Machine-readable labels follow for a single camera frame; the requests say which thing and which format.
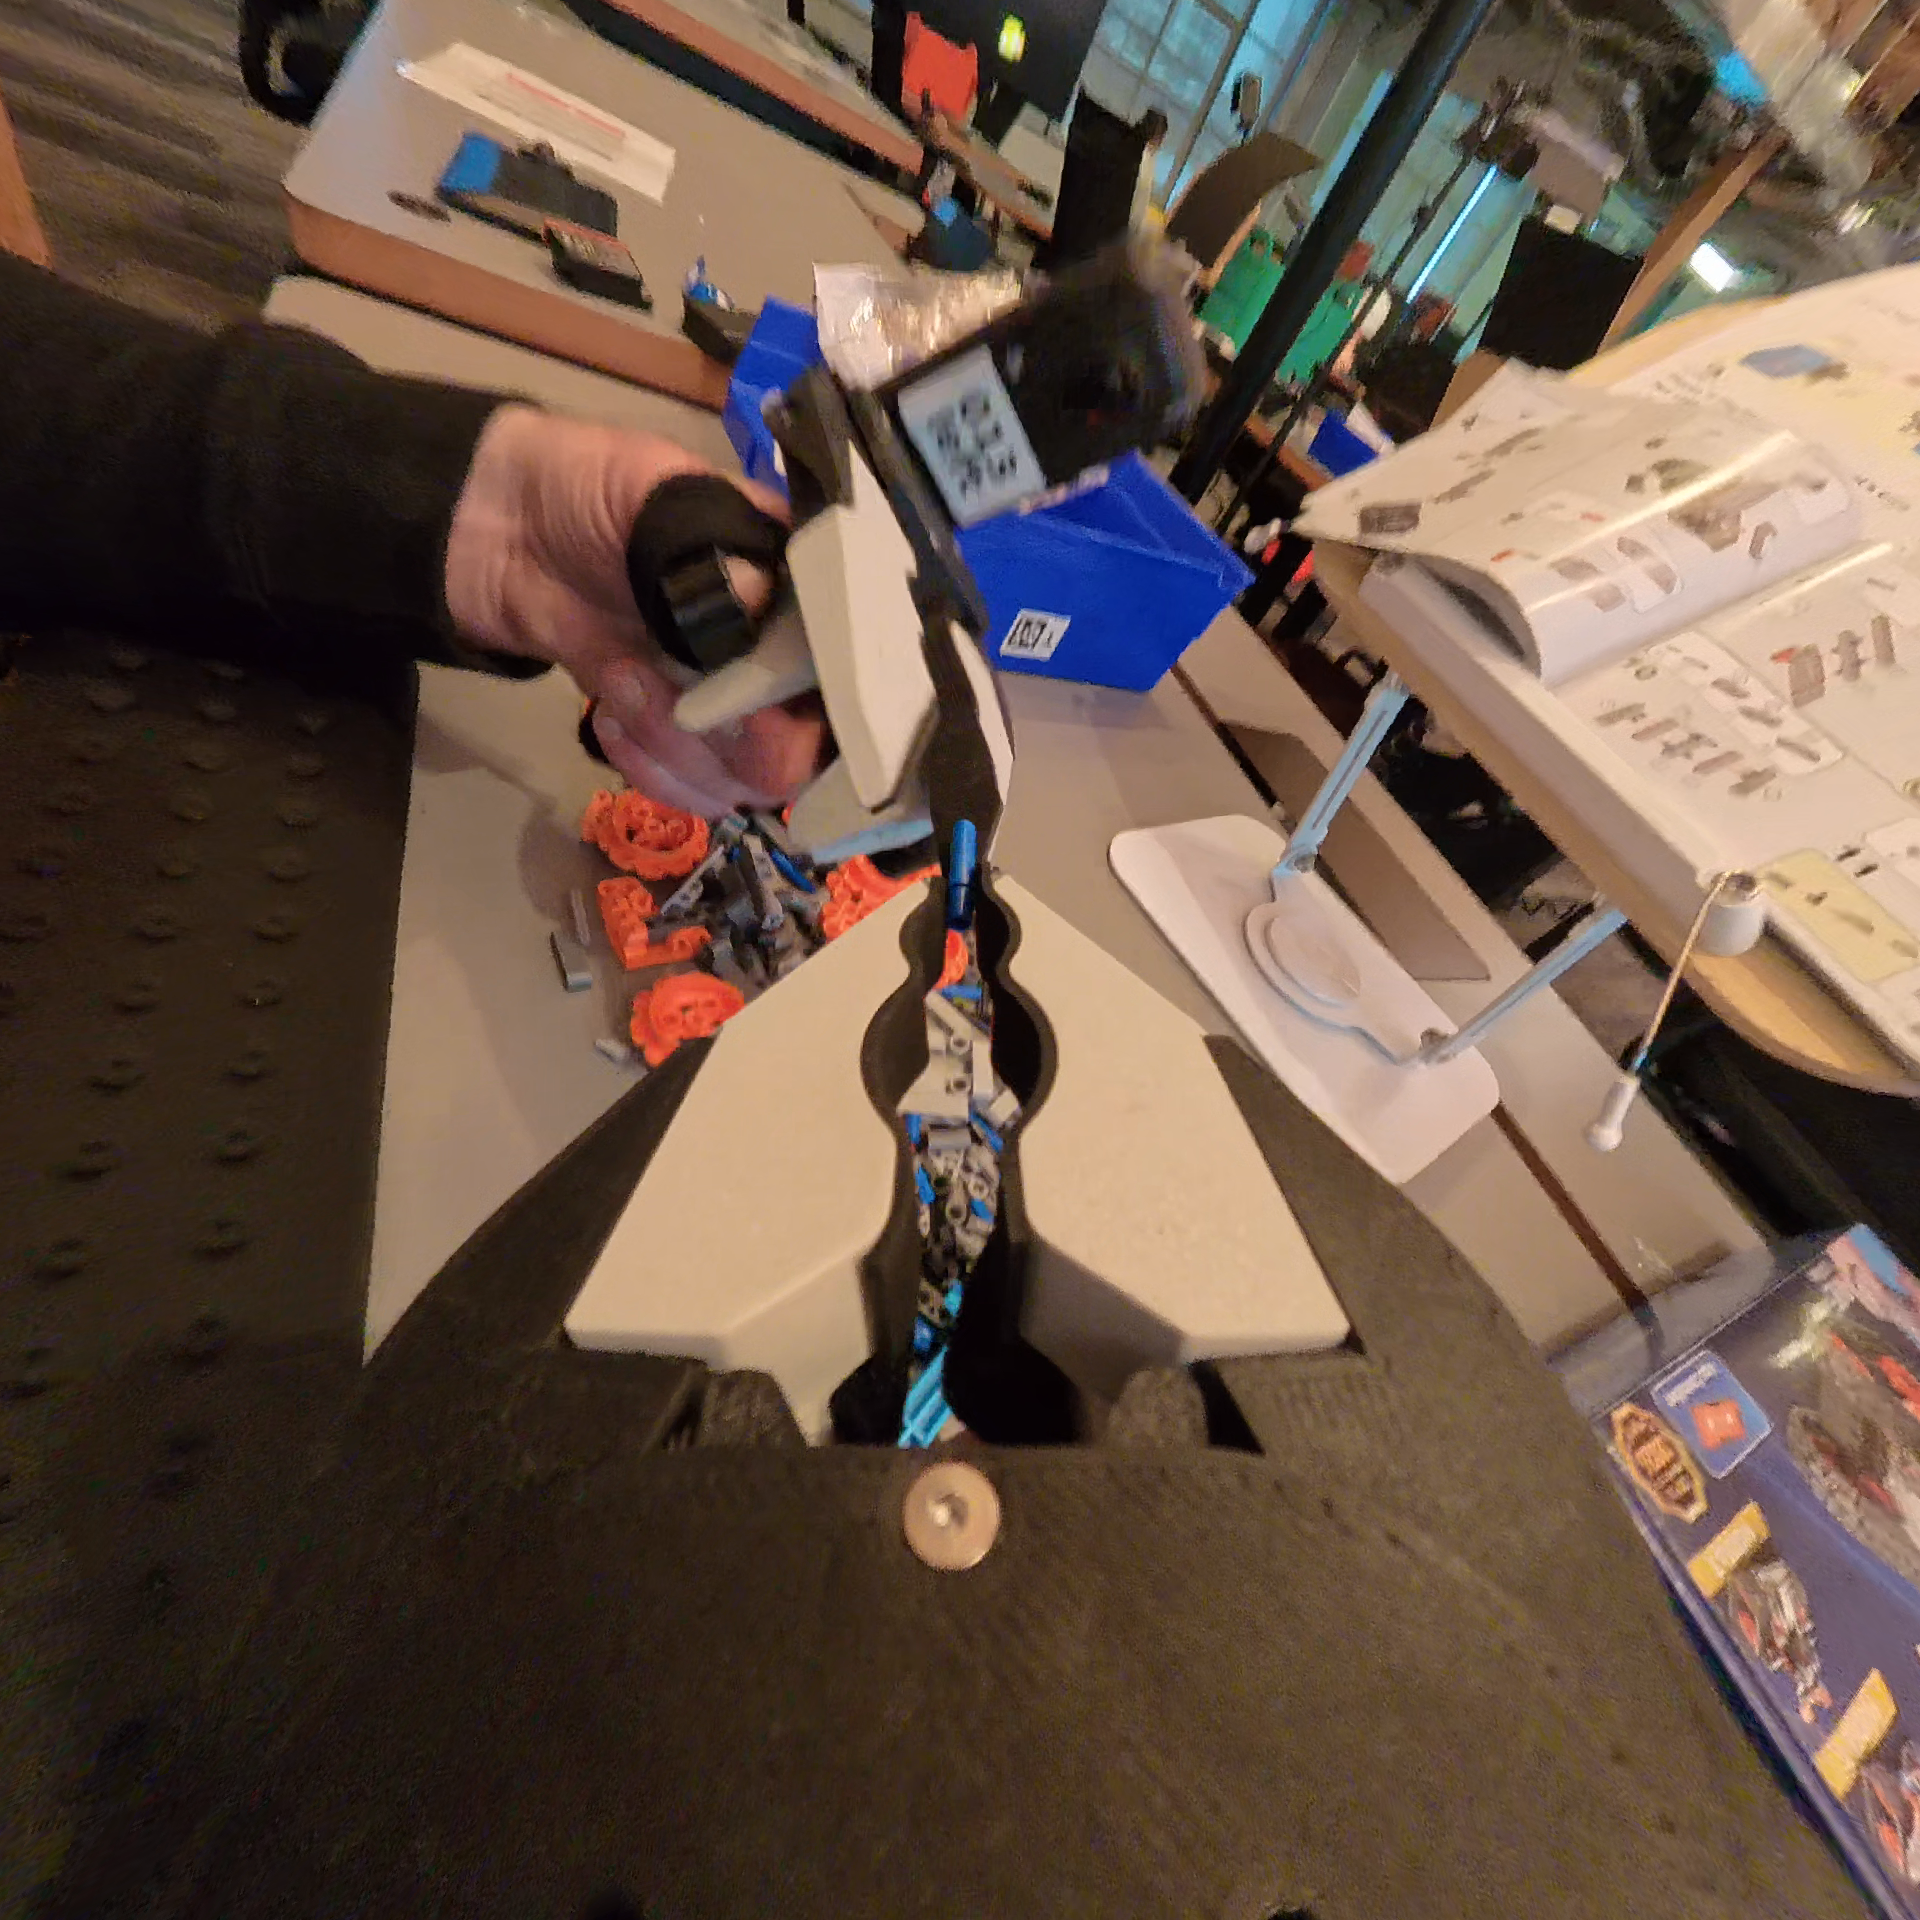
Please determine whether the pile of building pieces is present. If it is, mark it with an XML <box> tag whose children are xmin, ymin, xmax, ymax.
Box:
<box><xmin>546</xmin><ymin>786</ymin><xmax>1038</xmax><ymax>1443</ymax></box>

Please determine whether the person's left forearm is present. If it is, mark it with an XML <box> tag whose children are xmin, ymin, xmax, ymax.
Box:
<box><xmin>0</xmin><ymin>248</ymin><xmax>527</xmax><ymax>677</ymax></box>

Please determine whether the person's left hand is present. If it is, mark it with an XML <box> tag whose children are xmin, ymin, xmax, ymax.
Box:
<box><xmin>449</xmin><ymin>404</ymin><xmax>835</xmax><ymax>818</ymax></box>

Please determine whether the black metal pole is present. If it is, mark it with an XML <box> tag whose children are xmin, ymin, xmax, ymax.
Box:
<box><xmin>1169</xmin><ymin>0</ymin><xmax>1501</xmax><ymax>506</ymax></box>

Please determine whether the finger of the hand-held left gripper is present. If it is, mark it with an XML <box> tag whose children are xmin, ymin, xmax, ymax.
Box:
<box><xmin>900</xmin><ymin>609</ymin><xmax>1025</xmax><ymax>911</ymax></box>
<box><xmin>779</xmin><ymin>496</ymin><xmax>946</xmax><ymax>869</ymax></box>

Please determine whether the white paper sheet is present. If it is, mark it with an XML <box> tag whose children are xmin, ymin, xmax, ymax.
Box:
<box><xmin>393</xmin><ymin>42</ymin><xmax>682</xmax><ymax>203</ymax></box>

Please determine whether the blue storage bin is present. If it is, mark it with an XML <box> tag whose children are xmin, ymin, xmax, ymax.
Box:
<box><xmin>723</xmin><ymin>296</ymin><xmax>1254</xmax><ymax>692</ymax></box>

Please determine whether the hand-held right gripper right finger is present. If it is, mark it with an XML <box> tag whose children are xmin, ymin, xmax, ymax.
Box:
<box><xmin>959</xmin><ymin>879</ymin><xmax>1354</xmax><ymax>1440</ymax></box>

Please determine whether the instruction booklet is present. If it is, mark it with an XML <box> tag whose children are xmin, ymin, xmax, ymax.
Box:
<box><xmin>1294</xmin><ymin>264</ymin><xmax>1920</xmax><ymax>1051</ymax></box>

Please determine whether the blue robot kit box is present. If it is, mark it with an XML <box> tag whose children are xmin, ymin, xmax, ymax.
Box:
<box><xmin>1551</xmin><ymin>1224</ymin><xmax>1920</xmax><ymax>1920</ymax></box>

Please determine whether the small black case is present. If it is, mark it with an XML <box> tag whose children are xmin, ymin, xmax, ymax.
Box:
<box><xmin>539</xmin><ymin>218</ymin><xmax>657</xmax><ymax>314</ymax></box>

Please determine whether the black blue electronic board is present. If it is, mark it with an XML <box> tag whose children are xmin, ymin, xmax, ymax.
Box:
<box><xmin>435</xmin><ymin>132</ymin><xmax>621</xmax><ymax>242</ymax></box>

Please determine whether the white book stand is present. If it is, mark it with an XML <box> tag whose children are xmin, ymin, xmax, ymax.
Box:
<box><xmin>1111</xmin><ymin>299</ymin><xmax>1920</xmax><ymax>1191</ymax></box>

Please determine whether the orange gear wheel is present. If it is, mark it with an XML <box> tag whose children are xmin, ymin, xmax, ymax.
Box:
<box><xmin>630</xmin><ymin>970</ymin><xmax>747</xmax><ymax>1071</ymax></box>
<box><xmin>583</xmin><ymin>786</ymin><xmax>715</xmax><ymax>883</ymax></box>
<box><xmin>820</xmin><ymin>856</ymin><xmax>943</xmax><ymax>945</ymax></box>

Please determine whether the clear plastic bag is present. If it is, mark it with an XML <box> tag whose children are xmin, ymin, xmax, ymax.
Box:
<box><xmin>810</xmin><ymin>264</ymin><xmax>1038</xmax><ymax>393</ymax></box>

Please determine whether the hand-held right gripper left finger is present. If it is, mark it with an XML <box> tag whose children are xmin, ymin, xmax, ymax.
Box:
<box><xmin>564</xmin><ymin>883</ymin><xmax>939</xmax><ymax>1444</ymax></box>

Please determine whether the black dimpled pad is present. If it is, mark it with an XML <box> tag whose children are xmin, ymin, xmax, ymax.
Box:
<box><xmin>0</xmin><ymin>632</ymin><xmax>426</xmax><ymax>1920</ymax></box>

